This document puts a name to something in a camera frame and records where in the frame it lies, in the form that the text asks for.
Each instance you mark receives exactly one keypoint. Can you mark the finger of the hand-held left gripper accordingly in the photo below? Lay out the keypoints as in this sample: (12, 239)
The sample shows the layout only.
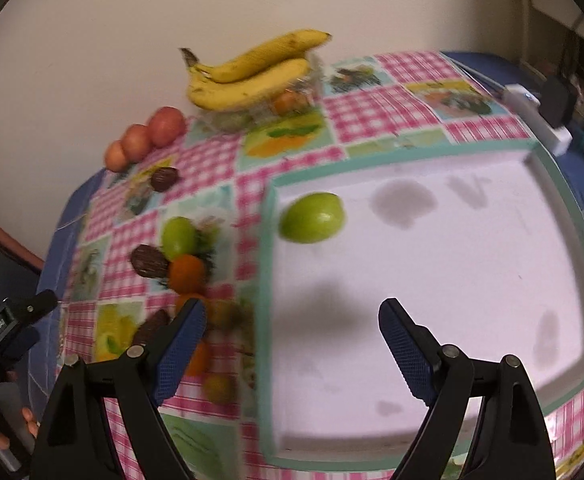
(21, 344)
(34, 302)

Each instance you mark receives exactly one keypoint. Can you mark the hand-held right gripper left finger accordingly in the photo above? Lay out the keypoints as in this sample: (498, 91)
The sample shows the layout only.
(184, 345)

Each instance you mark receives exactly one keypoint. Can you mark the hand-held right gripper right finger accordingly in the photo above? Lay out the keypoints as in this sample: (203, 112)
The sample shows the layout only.
(404, 355)

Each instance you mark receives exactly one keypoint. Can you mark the small orange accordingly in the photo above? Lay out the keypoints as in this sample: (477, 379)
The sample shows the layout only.
(200, 360)

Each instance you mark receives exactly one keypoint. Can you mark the dark brown fruit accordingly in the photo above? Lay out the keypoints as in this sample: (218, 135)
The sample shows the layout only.
(164, 179)
(149, 327)
(149, 261)

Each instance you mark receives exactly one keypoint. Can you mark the orange with stem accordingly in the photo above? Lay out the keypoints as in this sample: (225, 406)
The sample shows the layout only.
(184, 302)

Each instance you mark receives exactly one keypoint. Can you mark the small yellow fruit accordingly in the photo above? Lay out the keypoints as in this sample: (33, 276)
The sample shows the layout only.
(223, 316)
(220, 389)

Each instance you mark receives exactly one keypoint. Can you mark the large orange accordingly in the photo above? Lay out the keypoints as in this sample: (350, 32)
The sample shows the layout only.
(187, 274)

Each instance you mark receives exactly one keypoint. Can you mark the white tray with teal rim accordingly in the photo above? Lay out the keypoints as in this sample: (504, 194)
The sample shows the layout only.
(447, 285)

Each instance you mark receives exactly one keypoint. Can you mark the green fruit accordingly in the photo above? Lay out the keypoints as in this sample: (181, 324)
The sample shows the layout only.
(312, 217)
(178, 237)

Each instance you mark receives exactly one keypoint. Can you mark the small orange apple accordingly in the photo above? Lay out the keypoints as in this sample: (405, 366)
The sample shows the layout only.
(115, 156)

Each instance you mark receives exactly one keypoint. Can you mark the medium red apple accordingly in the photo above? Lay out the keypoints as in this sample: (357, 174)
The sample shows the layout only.
(137, 143)

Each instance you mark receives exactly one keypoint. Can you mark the large red apple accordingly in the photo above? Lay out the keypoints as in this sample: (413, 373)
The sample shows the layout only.
(167, 126)

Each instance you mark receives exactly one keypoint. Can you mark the clear plastic container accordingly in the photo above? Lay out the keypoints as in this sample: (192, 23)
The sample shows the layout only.
(231, 117)

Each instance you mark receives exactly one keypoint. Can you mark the pink checked fruit-print tablecloth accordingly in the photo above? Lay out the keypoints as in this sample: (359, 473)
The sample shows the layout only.
(372, 110)

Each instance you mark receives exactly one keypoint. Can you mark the orange in plastic container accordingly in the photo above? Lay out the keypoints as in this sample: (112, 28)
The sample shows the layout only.
(289, 102)

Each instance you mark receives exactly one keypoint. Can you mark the white power strip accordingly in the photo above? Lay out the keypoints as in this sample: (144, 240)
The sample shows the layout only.
(554, 135)

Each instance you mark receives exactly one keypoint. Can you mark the yellow banana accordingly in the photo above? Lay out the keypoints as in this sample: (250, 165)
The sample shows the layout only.
(252, 85)
(267, 52)

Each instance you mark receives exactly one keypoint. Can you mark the black power adapter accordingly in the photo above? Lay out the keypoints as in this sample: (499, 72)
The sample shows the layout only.
(559, 100)

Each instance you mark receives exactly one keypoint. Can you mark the brown wooden rail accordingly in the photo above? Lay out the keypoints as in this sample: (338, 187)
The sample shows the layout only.
(16, 247)

